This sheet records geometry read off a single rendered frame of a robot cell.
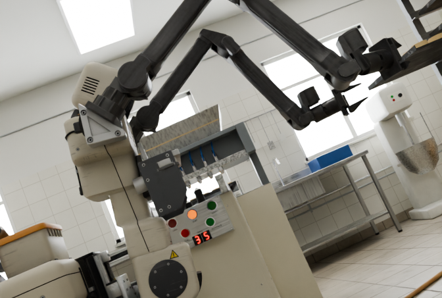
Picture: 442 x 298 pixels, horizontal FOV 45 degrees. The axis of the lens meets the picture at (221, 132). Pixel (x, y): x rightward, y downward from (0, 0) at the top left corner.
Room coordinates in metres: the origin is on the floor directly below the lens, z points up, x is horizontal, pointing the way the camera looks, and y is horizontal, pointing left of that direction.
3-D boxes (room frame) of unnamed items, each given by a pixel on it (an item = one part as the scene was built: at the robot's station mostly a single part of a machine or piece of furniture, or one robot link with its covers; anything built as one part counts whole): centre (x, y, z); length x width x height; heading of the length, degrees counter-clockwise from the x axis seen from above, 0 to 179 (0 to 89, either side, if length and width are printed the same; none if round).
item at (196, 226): (2.02, 0.22, 0.77); 0.24 x 0.04 x 0.14; 91
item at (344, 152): (5.84, -0.95, 0.95); 0.40 x 0.30 x 0.14; 104
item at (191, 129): (2.89, 0.24, 1.25); 0.56 x 0.29 x 0.14; 91
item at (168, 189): (1.59, 0.22, 0.92); 0.28 x 0.16 x 0.22; 8
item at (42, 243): (1.54, 0.63, 0.87); 0.23 x 0.15 x 0.11; 8
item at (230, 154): (2.89, 0.24, 1.01); 0.72 x 0.33 x 0.34; 91
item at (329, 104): (1.91, -0.41, 0.95); 0.07 x 0.07 x 0.10; 69
